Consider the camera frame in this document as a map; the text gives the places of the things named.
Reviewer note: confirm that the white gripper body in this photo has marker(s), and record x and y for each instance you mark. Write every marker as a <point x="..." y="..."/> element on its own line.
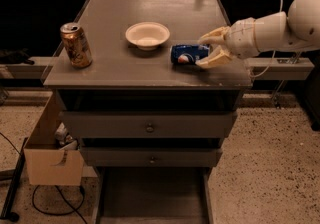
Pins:
<point x="240" y="38"/>

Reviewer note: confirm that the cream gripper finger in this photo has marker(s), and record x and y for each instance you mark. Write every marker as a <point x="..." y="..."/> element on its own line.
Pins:
<point x="216" y="36"/>
<point x="218" y="57"/>

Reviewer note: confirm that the blue pepsi can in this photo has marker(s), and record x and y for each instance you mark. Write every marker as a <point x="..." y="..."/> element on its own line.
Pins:
<point x="188" y="54"/>

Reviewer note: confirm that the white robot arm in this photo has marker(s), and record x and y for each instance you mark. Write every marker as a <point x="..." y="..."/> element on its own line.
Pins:
<point x="297" y="30"/>

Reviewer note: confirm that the grey drawer cabinet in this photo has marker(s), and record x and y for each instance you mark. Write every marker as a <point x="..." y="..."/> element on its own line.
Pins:
<point x="125" y="79"/>

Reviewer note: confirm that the gold soda can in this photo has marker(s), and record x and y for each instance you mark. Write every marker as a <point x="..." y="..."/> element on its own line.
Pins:
<point x="76" y="45"/>

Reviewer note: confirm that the grey top drawer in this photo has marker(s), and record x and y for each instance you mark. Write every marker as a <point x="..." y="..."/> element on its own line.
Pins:
<point x="126" y="125"/>

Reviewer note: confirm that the grey drawer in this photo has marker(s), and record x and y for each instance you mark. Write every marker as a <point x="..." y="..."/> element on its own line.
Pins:
<point x="153" y="195"/>
<point x="126" y="125"/>
<point x="151" y="157"/>

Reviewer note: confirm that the grey middle drawer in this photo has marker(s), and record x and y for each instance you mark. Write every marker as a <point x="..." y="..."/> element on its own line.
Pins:
<point x="151" y="157"/>

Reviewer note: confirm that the grey bottom drawer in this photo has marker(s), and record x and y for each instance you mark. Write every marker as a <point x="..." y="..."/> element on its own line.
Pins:
<point x="153" y="195"/>

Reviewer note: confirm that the white paper bowl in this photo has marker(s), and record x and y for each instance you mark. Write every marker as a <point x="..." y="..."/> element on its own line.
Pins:
<point x="147" y="36"/>

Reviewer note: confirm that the crumpled trash in box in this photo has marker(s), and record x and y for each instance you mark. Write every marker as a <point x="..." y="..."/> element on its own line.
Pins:
<point x="64" y="140"/>

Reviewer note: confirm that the cardboard box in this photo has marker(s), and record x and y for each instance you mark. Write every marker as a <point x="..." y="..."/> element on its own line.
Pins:
<point x="46" y="163"/>

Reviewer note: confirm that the black stand leg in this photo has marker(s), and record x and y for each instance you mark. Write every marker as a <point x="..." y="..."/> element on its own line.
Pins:
<point x="13" y="176"/>

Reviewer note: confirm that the black object on rail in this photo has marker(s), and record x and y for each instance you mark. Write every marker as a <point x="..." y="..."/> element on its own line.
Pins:
<point x="15" y="56"/>

